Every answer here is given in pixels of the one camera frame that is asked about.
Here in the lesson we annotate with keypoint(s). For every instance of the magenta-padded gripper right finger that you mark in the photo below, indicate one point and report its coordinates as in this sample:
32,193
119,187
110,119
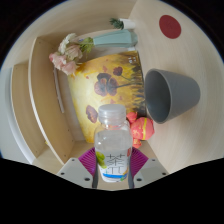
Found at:
150,170

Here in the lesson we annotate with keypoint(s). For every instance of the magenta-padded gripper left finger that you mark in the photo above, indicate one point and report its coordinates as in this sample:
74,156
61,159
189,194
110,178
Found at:
75,171

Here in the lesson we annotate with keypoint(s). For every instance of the clear plastic drink bottle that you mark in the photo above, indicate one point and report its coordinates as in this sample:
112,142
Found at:
113,140

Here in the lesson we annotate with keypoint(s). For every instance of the red plush mouse toy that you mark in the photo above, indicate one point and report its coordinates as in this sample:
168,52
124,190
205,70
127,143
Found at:
143,130

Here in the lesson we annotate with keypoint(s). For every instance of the white light bar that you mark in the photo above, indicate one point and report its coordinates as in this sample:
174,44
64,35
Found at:
58,91

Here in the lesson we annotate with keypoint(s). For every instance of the grey plastic cup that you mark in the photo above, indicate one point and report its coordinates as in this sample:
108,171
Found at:
181,91

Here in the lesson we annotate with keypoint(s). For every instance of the yellow poppy flower painting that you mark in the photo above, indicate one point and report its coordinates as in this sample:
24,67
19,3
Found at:
100,68

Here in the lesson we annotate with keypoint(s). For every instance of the pink and white flower bouquet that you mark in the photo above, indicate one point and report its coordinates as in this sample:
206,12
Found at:
68,55

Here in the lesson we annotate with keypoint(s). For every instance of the pale green ceramic vase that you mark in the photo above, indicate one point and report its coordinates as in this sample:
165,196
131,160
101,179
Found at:
116,38

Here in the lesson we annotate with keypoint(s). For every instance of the flat round red coaster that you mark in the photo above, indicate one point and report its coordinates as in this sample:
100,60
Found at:
170,26

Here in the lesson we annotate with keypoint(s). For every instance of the small potted green plant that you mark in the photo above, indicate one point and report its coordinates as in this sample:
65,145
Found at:
128,24

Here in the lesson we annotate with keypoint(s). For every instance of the light wooden wall shelf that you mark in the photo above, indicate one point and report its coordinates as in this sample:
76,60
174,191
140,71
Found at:
43,100

